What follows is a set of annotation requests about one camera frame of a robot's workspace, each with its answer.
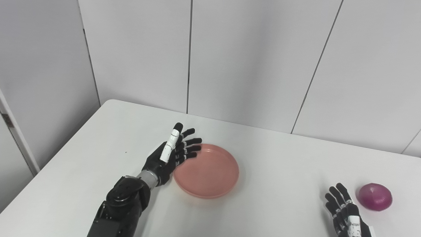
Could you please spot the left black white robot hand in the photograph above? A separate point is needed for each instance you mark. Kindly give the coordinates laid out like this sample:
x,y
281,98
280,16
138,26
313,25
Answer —
x,y
158,166

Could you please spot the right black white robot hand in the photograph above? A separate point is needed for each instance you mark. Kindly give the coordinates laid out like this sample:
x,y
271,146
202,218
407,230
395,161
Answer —
x,y
348,220

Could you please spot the purple red onion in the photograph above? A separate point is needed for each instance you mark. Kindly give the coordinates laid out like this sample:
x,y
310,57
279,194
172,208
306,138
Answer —
x,y
375,197

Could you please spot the pink round plate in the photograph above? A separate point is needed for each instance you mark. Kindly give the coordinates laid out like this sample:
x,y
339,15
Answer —
x,y
210,174

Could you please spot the small metal wall hinge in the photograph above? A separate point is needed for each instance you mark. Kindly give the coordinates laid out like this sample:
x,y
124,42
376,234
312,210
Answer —
x,y
7,119

